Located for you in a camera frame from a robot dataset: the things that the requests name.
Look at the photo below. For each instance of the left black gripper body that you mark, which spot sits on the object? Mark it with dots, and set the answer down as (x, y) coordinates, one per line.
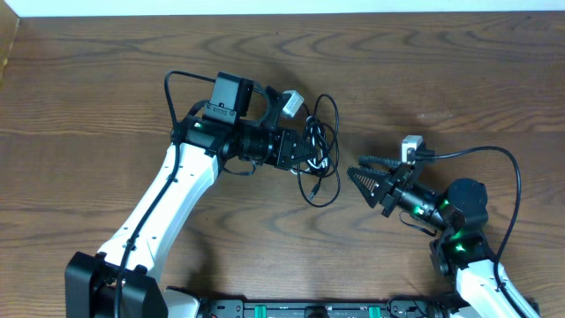
(285, 148)

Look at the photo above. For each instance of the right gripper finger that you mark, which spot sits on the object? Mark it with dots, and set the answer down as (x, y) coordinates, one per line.
(372, 184)
(372, 162)

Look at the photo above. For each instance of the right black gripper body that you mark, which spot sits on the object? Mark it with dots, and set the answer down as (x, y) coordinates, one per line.
(395, 186)

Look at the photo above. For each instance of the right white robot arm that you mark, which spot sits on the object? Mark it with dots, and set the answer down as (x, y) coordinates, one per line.
(455, 219)

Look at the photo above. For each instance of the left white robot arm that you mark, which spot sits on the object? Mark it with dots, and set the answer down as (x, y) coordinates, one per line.
(240, 119)

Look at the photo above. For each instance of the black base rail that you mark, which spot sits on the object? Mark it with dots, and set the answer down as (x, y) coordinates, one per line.
(402, 307)

